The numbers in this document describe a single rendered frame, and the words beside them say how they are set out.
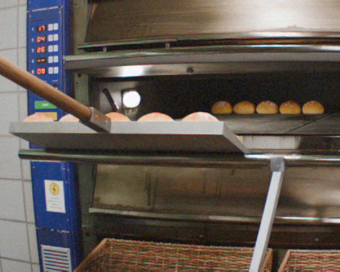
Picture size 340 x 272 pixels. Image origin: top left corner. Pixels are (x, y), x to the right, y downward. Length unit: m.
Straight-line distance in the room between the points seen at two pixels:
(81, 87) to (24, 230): 0.56
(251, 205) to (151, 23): 0.61
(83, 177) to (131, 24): 0.52
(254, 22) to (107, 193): 0.71
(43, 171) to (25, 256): 0.35
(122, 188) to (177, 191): 0.18
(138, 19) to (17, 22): 0.47
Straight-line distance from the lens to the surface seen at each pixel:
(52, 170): 2.17
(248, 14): 1.89
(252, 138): 1.90
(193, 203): 1.97
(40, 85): 1.23
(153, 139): 1.48
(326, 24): 1.83
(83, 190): 2.15
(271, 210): 1.43
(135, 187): 2.06
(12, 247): 2.38
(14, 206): 2.33
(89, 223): 2.17
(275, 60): 1.71
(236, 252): 1.94
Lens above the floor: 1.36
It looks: 5 degrees down
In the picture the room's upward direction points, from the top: 2 degrees counter-clockwise
